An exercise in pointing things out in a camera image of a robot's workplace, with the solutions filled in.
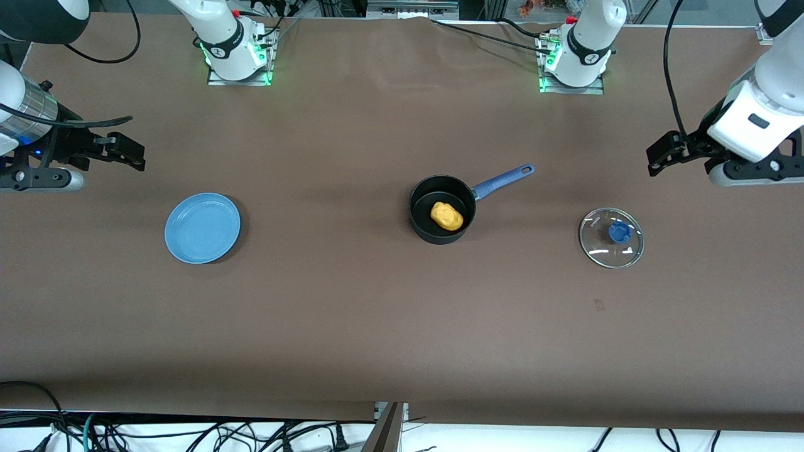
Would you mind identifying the black tangled cables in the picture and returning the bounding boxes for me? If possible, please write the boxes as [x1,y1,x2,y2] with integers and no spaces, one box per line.
[94,419,378,452]

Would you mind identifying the yellow potato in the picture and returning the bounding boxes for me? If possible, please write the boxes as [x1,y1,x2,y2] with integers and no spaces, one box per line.
[430,202,464,232]

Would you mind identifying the long black cable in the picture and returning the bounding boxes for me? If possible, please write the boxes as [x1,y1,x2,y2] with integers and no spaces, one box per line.
[430,18,544,54]

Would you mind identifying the glass lid with blue knob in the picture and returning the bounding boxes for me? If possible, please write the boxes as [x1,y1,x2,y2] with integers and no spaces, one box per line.
[579,208,645,269]

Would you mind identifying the grey device box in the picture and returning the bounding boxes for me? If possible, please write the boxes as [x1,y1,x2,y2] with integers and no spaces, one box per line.
[367,0,460,19]

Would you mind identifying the black base cable bundle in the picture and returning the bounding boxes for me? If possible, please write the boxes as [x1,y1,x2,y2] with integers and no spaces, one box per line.
[242,0,299,40]

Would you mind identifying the black right arm loop cable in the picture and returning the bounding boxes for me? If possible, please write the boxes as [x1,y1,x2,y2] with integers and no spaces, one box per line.
[63,0,141,64]

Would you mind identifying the blue round plate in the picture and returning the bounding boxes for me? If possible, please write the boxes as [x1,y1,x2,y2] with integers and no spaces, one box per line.
[165,192,241,264]

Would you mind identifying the black floor cable loop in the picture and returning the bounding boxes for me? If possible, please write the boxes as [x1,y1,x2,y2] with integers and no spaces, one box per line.
[0,380,71,452]

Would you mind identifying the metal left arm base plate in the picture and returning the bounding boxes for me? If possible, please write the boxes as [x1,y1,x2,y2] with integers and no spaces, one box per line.
[538,31,605,95]

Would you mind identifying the short curved black cable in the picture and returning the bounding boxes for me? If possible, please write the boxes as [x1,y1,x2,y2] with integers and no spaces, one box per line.
[496,18,560,41]

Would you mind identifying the brown table cover sheet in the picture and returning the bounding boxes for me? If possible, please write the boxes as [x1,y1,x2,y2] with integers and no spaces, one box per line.
[0,14,804,433]

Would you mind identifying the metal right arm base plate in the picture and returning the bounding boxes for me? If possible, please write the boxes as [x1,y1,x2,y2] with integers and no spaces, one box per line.
[207,25,275,87]

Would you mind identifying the metal frame post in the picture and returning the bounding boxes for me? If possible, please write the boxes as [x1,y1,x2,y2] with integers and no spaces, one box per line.
[361,402,408,452]

